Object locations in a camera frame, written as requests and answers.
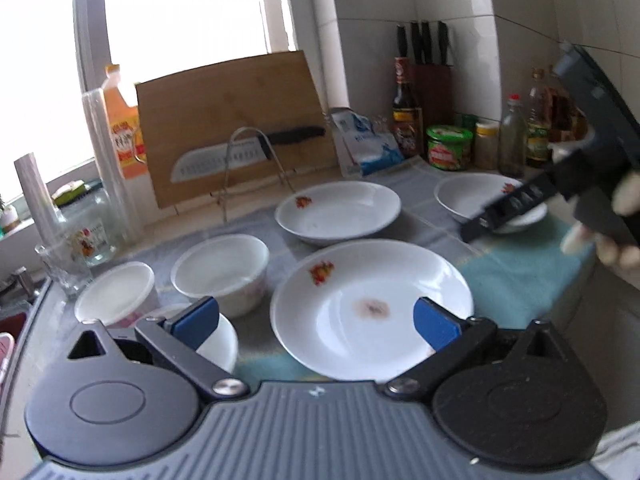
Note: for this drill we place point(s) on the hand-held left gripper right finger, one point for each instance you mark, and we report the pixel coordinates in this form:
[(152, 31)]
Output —
[(435, 327)]

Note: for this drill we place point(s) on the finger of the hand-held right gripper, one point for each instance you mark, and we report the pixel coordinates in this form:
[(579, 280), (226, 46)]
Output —
[(510, 205)]

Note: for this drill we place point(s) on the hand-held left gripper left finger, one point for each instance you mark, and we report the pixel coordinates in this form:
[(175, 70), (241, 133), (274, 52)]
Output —
[(197, 322)]

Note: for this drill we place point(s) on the small white bowl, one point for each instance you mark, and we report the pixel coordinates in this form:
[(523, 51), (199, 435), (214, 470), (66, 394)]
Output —
[(220, 347)]

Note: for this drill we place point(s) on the white flower-print bowl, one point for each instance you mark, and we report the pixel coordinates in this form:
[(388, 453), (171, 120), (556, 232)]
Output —
[(465, 195)]

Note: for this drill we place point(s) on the white round bowl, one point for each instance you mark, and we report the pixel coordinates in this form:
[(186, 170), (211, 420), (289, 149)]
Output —
[(220, 267)]

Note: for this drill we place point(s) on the white bowl with pink print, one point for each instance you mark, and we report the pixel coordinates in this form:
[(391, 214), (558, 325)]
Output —
[(115, 292)]

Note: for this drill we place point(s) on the large white flower-print plate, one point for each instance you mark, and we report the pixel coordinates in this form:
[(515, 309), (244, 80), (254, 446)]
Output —
[(360, 280)]

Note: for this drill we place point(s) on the deep white flower-print plate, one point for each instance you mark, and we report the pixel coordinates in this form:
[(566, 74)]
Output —
[(340, 210)]

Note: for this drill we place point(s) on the person's right hand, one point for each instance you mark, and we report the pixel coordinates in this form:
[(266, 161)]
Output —
[(617, 257)]

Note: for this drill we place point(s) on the brown sauce bottle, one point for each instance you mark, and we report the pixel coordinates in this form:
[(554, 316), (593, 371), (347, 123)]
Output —
[(561, 110)]

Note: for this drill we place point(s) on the small yellow-lid spice jar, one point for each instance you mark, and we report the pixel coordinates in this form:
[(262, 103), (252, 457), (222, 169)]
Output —
[(486, 145)]

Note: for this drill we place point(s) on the red-cap glass bottle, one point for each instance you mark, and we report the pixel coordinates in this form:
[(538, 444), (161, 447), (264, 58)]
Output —
[(512, 140)]

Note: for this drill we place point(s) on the teal cloth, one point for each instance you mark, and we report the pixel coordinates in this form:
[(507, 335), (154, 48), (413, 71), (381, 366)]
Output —
[(515, 270)]

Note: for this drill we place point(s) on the yellow cooking oil bottle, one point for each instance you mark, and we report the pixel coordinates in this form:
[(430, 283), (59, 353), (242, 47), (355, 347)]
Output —
[(538, 125)]

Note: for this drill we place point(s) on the green lidded tub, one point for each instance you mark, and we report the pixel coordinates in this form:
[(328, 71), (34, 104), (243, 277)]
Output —
[(449, 147)]

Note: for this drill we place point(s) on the grey checked cloth mat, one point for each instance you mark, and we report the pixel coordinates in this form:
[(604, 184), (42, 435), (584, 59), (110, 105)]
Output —
[(425, 187)]

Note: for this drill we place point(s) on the glass jar with yellow lid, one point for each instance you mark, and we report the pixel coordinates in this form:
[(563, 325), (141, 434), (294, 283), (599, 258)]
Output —
[(92, 235)]

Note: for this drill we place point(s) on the wooden knife block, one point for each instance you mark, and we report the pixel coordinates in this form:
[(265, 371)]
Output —
[(432, 90)]

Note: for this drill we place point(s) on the dark soy sauce bottle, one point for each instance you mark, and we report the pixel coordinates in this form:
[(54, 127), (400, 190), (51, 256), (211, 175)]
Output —
[(404, 110)]

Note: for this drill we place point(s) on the clear glass cup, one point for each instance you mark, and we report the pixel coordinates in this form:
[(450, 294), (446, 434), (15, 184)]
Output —
[(62, 270)]

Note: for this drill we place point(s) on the blue and white salt bag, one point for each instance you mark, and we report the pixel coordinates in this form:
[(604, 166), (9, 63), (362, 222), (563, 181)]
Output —
[(367, 142)]

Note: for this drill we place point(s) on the steel sink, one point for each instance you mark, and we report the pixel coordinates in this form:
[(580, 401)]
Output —
[(22, 302)]

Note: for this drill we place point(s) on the red basin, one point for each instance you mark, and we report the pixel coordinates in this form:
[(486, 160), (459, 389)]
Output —
[(10, 322)]

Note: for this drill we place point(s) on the white and pink basin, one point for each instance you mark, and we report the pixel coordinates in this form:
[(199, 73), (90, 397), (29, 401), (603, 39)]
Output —
[(4, 355)]

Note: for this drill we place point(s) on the small plastic wrap roll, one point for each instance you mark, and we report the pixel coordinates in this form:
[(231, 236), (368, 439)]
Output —
[(35, 195)]

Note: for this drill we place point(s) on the orange liquid bottle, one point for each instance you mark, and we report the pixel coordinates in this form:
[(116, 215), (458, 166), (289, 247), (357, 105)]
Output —
[(122, 130)]

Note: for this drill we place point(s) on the bamboo cutting board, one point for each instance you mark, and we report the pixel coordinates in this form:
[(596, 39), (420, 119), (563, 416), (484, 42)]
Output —
[(215, 105)]

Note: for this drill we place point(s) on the window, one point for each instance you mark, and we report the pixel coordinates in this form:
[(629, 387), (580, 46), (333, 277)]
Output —
[(200, 10)]

